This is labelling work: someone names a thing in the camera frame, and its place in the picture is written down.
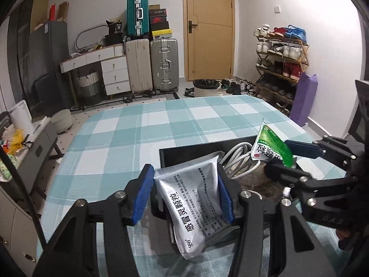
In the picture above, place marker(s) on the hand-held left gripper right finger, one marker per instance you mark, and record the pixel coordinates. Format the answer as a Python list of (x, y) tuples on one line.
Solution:
[(226, 199)]

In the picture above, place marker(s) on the small flat cardboard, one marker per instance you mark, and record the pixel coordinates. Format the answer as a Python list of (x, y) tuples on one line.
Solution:
[(63, 10)]

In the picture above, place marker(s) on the red black shoe box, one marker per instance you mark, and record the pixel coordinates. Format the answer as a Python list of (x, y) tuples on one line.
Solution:
[(158, 19)]

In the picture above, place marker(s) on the person's right hand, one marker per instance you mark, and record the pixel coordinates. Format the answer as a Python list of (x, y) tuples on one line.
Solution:
[(343, 233)]

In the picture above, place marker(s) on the grey white laundry basket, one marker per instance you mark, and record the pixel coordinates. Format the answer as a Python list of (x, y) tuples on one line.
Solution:
[(88, 89)]

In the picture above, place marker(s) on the oval mirror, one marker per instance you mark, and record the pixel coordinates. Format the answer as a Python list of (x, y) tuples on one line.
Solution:
[(89, 36)]

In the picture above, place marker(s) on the purple bag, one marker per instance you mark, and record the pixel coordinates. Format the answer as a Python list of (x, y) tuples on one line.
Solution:
[(304, 98)]

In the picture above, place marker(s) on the beige suitcase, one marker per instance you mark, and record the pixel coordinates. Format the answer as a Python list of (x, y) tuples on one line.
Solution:
[(139, 66)]

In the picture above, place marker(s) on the black case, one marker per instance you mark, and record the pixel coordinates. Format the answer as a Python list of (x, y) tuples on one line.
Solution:
[(114, 39)]

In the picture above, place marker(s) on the black storage box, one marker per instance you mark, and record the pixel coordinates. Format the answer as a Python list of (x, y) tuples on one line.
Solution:
[(187, 153)]

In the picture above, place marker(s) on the teal suitcase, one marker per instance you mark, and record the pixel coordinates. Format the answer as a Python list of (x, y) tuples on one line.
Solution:
[(137, 17)]

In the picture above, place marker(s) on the dark glass cabinet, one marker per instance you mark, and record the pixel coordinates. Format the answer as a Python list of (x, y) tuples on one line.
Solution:
[(20, 49)]

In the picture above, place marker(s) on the yellow plastic bag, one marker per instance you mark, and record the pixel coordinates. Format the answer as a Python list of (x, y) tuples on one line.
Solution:
[(18, 141)]

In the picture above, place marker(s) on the white kettle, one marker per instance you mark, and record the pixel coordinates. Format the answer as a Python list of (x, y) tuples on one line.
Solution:
[(21, 118)]

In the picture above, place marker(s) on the trash bin with black liner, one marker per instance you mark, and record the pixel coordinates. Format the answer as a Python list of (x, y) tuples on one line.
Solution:
[(206, 88)]

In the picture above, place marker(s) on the white drawer desk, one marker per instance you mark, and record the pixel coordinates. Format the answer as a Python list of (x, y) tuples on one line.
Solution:
[(115, 75)]

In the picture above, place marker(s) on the striped rug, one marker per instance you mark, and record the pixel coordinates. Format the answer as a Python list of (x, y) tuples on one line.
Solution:
[(115, 105)]

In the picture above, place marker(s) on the wooden door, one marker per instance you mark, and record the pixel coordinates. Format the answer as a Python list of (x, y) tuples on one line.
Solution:
[(210, 49)]

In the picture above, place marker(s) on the rows of assorted shoes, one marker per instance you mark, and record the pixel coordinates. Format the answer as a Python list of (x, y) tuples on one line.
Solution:
[(288, 50)]

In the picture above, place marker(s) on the large flat cardboard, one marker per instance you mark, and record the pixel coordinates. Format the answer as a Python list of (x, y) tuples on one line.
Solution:
[(40, 8)]

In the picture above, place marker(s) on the black gift bag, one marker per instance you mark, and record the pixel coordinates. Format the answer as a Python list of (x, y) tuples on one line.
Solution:
[(116, 28)]

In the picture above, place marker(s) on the grey side cabinet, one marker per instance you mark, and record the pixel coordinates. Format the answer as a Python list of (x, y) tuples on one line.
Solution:
[(40, 153)]

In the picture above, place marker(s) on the pile of loose shoes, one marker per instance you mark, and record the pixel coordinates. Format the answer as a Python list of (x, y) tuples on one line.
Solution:
[(233, 88)]

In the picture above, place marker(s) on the teal checked tablecloth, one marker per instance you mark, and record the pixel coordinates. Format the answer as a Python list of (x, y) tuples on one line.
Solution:
[(115, 138)]

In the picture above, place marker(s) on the green snack packet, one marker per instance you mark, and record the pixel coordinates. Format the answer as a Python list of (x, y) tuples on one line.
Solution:
[(8, 167)]

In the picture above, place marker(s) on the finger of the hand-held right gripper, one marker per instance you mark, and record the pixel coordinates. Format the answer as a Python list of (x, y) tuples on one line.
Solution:
[(301, 150), (282, 171)]

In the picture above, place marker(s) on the yellow black shoe box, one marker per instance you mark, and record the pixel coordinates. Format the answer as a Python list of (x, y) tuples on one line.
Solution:
[(161, 34)]

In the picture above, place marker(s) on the silver medicine sachet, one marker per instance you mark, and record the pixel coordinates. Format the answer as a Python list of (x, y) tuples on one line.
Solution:
[(190, 207)]

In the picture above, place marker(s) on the green white sachet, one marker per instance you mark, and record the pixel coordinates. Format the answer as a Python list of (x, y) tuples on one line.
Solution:
[(271, 147)]

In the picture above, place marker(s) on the silver suitcase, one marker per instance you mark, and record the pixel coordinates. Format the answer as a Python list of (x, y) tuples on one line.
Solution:
[(164, 63)]

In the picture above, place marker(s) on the grey refrigerator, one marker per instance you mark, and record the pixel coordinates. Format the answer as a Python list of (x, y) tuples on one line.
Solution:
[(49, 63)]

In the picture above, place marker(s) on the brown shoe box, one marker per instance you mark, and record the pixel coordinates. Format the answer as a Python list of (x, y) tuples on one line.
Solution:
[(154, 7)]

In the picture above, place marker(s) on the red packet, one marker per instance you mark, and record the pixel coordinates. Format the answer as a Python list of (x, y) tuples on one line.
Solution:
[(52, 13)]

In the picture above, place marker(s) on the wooden shoe rack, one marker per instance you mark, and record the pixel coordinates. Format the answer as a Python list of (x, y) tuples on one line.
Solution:
[(305, 60)]

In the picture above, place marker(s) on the pale round stool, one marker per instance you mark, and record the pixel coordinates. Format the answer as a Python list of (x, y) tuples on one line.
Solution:
[(62, 119)]

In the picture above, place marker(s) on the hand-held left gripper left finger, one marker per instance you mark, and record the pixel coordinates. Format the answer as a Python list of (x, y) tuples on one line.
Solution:
[(142, 196)]

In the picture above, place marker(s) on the brown furry plush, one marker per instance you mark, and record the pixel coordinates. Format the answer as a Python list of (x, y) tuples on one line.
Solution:
[(259, 187)]

